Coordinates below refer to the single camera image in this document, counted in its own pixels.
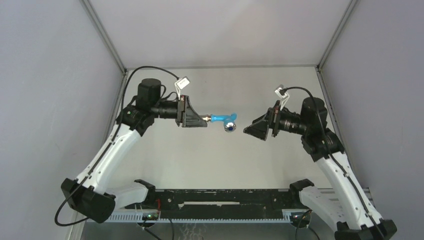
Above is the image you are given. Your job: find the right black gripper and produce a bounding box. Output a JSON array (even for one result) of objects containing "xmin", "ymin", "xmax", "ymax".
[{"xmin": 243, "ymin": 100, "xmax": 310, "ymax": 142}]

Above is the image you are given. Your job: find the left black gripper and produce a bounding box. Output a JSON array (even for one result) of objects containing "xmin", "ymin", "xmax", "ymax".
[{"xmin": 151, "ymin": 95, "xmax": 207, "ymax": 128}]

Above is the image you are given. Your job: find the small metal pipe fitting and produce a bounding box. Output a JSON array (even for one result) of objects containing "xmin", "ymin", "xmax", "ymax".
[{"xmin": 200, "ymin": 115, "xmax": 212, "ymax": 122}]

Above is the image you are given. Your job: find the blue plastic water faucet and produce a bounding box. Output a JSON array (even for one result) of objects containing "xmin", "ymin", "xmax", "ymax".
[{"xmin": 210, "ymin": 113, "xmax": 237, "ymax": 133}]

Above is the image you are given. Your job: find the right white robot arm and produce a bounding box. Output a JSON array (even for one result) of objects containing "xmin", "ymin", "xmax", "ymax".
[{"xmin": 243, "ymin": 97, "xmax": 397, "ymax": 240}]

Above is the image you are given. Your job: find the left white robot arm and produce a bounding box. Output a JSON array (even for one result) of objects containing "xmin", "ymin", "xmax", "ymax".
[{"xmin": 61, "ymin": 77, "xmax": 208, "ymax": 223}]

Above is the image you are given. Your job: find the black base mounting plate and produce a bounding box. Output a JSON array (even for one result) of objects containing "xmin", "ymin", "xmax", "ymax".
[{"xmin": 126, "ymin": 179, "xmax": 314, "ymax": 219}]

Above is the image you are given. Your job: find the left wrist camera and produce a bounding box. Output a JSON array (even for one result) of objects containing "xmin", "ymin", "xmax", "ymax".
[{"xmin": 174, "ymin": 76, "xmax": 190, "ymax": 99}]

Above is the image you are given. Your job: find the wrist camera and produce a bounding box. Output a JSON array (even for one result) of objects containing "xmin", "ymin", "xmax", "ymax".
[
  {"xmin": 274, "ymin": 84, "xmax": 290, "ymax": 111},
  {"xmin": 174, "ymin": 76, "xmax": 190, "ymax": 99}
]

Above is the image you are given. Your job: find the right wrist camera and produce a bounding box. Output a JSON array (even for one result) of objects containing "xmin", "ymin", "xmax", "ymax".
[{"xmin": 274, "ymin": 84, "xmax": 290, "ymax": 111}]

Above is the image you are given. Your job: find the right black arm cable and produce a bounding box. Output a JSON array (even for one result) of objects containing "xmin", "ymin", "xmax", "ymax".
[{"xmin": 281, "ymin": 86, "xmax": 387, "ymax": 240}]

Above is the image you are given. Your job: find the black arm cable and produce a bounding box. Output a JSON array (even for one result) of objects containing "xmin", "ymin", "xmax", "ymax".
[
  {"xmin": 281, "ymin": 86, "xmax": 387, "ymax": 240},
  {"xmin": 54, "ymin": 65, "xmax": 181, "ymax": 227}
]

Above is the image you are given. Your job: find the white slotted cable duct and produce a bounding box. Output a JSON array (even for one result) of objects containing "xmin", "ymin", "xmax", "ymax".
[{"xmin": 105, "ymin": 211, "xmax": 292, "ymax": 224}]

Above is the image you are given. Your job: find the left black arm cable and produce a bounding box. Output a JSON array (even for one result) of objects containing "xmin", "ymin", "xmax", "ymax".
[{"xmin": 54, "ymin": 65, "xmax": 181, "ymax": 227}]

